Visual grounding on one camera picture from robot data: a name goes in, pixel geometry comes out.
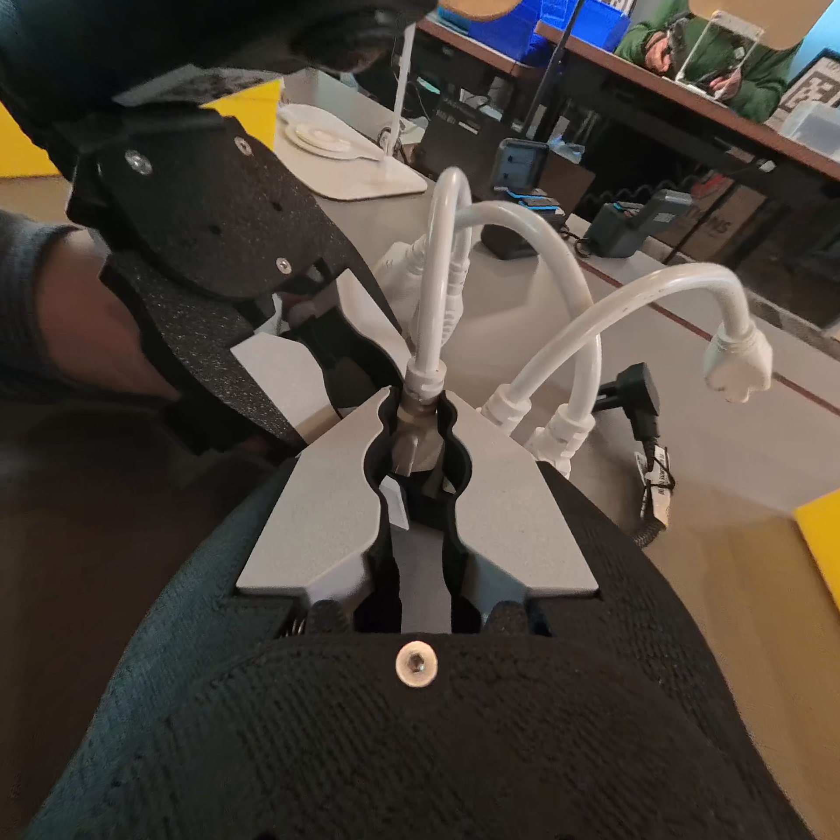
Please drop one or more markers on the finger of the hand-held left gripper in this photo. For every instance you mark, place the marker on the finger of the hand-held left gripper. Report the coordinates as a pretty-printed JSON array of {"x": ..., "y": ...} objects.
[
  {"x": 367, "y": 308},
  {"x": 275, "y": 374}
]

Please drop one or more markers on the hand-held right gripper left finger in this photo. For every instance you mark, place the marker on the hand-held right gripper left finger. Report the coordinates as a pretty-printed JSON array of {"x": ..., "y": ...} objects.
[{"x": 315, "y": 525}]

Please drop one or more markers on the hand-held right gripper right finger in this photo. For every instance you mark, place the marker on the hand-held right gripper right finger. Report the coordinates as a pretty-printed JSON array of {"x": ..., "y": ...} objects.
[{"x": 525, "y": 525}]

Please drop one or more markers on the person's left hand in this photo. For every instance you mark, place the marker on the person's left hand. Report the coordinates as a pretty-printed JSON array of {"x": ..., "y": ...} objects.
[{"x": 92, "y": 315}]

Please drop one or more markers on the yellow plastic bin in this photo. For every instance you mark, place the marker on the yellow plastic bin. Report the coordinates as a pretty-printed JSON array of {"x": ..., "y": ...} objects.
[
  {"x": 249, "y": 118},
  {"x": 823, "y": 551}
]

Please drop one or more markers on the white document stand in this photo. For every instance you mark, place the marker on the white document stand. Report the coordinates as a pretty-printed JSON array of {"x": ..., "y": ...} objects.
[{"x": 367, "y": 180}]

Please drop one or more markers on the black box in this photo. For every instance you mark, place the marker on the black box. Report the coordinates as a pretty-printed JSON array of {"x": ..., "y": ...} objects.
[{"x": 459, "y": 124}]

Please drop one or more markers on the black battery case blue trim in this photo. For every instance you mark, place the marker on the black battery case blue trim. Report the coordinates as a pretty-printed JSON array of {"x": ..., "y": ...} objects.
[{"x": 522, "y": 170}]

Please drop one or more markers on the black battery charger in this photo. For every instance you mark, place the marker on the black battery charger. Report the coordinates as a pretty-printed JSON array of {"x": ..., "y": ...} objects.
[{"x": 623, "y": 229}]

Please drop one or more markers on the wooden-top table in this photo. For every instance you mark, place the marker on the wooden-top table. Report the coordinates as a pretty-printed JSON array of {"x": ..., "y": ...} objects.
[
  {"x": 472, "y": 46},
  {"x": 656, "y": 80}
]

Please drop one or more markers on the black tripod stand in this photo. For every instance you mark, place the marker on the black tripod stand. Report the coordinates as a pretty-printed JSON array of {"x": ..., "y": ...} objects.
[{"x": 551, "y": 72}]

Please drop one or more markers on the blue plastic bin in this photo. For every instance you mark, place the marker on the blue plastic bin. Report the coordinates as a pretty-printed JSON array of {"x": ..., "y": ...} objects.
[{"x": 525, "y": 26}]

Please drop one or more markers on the cardboard box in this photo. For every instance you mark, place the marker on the cardboard box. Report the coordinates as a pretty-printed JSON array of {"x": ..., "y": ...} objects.
[{"x": 728, "y": 223}]

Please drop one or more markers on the clear acrylic stand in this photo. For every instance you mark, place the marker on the clear acrylic stand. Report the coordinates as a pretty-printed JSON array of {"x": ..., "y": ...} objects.
[{"x": 689, "y": 75}]

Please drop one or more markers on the clear plastic box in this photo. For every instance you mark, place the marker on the clear plastic box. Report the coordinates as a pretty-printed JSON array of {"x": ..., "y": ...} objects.
[{"x": 814, "y": 128}]

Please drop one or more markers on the framed marker print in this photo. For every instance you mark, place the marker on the framed marker print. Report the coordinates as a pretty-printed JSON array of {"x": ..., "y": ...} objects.
[{"x": 820, "y": 85}]

